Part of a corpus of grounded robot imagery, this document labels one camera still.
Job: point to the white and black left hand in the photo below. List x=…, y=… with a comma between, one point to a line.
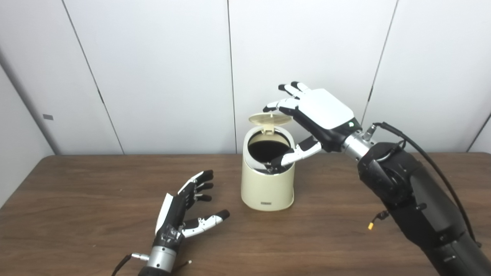
x=170, y=218

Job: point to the white and black right hand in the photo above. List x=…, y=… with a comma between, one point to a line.
x=326, y=109

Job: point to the cream round bin lid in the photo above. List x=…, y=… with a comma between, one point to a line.
x=268, y=119

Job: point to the cream-colored bin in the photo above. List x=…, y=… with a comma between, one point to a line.
x=266, y=189

